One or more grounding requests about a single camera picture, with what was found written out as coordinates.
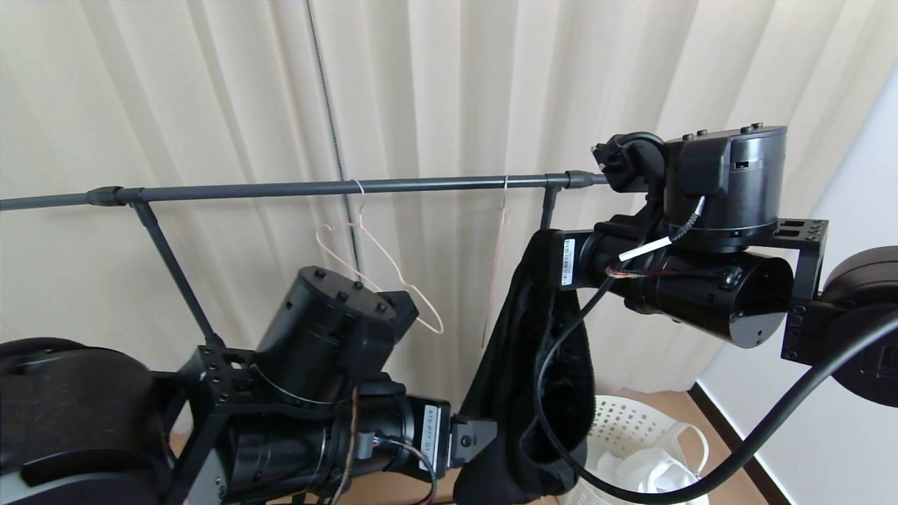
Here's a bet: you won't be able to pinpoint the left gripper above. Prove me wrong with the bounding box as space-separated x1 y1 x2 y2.
228 379 499 502

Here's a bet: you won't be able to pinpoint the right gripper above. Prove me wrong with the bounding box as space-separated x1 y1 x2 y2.
554 228 795 349

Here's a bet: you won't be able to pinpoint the black shorts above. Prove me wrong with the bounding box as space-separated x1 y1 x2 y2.
453 230 597 505

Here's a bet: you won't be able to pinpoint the pink clothes hanger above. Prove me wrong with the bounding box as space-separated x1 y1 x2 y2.
481 175 511 351
316 179 445 335

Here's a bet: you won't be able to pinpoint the white laundry basket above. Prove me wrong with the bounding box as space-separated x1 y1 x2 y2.
561 395 711 505

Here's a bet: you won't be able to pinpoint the black clothes rack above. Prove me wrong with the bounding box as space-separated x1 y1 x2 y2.
0 170 610 351

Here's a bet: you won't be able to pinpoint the white garment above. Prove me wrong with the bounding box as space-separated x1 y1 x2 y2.
596 449 702 505

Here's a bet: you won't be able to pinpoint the beige curtain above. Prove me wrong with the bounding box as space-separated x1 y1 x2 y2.
0 0 898 430

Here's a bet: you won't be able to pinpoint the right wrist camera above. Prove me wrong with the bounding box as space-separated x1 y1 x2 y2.
593 132 667 232

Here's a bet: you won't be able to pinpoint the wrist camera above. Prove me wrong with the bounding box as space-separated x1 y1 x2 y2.
593 132 667 232
380 290 420 344

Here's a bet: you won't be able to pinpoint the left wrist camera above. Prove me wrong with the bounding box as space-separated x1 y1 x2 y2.
380 290 420 344

